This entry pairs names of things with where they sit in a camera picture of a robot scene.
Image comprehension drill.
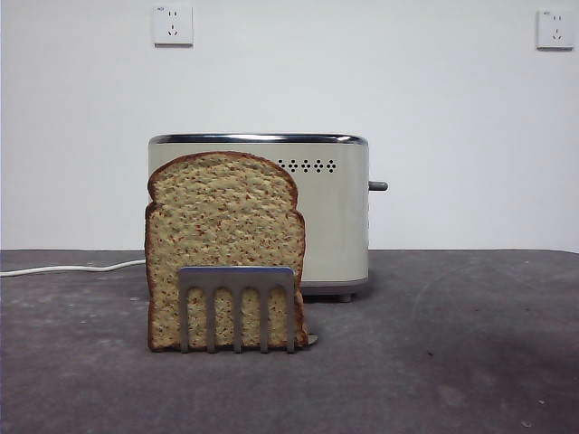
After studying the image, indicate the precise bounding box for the brown seeded bread slice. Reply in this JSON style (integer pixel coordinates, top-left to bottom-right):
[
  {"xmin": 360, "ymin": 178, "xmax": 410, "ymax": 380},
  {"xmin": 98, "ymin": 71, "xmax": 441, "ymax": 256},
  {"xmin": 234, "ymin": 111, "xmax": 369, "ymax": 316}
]
[{"xmin": 144, "ymin": 151, "xmax": 311, "ymax": 352}]

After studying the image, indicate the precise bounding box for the cream steel two-slot toaster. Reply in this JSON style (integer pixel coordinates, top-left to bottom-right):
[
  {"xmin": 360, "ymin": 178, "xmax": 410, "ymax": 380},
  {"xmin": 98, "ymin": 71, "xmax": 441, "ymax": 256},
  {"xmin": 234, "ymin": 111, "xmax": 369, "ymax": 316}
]
[{"xmin": 147, "ymin": 133, "xmax": 372, "ymax": 303}]

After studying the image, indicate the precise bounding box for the steel toast rack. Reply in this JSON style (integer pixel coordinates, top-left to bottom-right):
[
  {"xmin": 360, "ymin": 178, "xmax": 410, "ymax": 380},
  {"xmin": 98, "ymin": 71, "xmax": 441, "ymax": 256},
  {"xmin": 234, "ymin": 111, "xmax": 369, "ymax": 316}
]
[{"xmin": 177, "ymin": 265, "xmax": 320, "ymax": 354}]

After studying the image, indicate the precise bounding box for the white wall socket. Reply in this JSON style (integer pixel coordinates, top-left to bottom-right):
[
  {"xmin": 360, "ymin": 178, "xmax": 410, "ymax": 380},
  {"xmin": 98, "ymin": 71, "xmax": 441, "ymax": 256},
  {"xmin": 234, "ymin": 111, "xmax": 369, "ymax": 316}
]
[
  {"xmin": 152, "ymin": 4, "xmax": 195, "ymax": 48},
  {"xmin": 536, "ymin": 8, "xmax": 576, "ymax": 52}
]

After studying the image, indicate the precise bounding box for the white power cable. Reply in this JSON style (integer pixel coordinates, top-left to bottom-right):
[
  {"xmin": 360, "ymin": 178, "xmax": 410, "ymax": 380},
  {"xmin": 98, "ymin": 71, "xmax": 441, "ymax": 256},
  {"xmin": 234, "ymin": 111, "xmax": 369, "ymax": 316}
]
[{"xmin": 0, "ymin": 258, "xmax": 147, "ymax": 278}]

